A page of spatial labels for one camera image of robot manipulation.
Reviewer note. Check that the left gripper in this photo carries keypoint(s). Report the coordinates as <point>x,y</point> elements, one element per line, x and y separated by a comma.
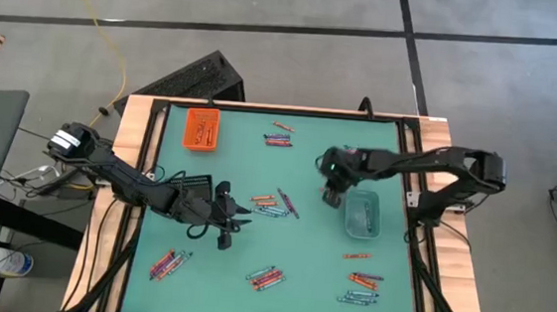
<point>204,210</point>

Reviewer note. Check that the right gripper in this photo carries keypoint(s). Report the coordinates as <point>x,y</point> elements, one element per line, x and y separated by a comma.
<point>340,166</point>

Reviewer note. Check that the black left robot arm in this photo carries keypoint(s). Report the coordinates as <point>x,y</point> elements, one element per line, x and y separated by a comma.
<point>122,178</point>

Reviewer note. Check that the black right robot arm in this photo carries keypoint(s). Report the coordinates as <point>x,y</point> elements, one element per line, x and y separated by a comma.
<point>432,160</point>

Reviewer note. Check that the teal plastic bin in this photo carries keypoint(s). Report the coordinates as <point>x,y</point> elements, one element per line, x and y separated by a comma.
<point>355,222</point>

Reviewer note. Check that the black plastic basket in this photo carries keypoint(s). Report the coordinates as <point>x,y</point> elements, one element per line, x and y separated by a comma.
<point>192,181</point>

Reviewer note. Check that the dark blue crayon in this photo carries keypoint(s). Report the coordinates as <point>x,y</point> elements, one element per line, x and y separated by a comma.
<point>260,272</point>

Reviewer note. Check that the teal table mat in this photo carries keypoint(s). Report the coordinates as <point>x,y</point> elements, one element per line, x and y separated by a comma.
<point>310,258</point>

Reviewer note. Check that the orange plastic basket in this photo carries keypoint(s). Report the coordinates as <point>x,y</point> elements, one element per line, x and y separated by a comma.
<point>189,119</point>

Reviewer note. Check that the black perforated computer case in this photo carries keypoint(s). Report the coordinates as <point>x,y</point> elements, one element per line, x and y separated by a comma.
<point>190,79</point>

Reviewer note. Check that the black desk beam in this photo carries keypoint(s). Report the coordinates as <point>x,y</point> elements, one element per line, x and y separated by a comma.
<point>29,221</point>

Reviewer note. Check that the white plastic container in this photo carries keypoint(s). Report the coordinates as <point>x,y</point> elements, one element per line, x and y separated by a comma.
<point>13,262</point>

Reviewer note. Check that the silver metal bracket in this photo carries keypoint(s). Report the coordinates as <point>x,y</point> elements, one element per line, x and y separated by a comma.
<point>412,199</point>
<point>148,175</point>

